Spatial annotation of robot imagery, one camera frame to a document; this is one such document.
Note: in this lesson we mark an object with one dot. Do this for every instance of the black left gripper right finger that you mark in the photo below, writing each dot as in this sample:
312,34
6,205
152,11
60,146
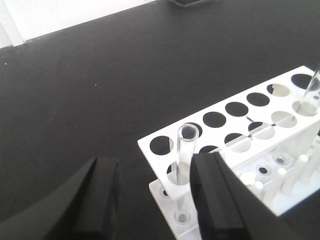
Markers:
227,210

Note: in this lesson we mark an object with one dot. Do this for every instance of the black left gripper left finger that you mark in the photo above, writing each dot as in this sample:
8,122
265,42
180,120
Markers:
83,208

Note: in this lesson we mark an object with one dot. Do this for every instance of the clear glass test tube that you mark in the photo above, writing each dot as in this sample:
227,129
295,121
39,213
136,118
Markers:
187,137
310,102

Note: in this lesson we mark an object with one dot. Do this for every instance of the white test tube rack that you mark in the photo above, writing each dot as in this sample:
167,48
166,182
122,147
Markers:
270,147

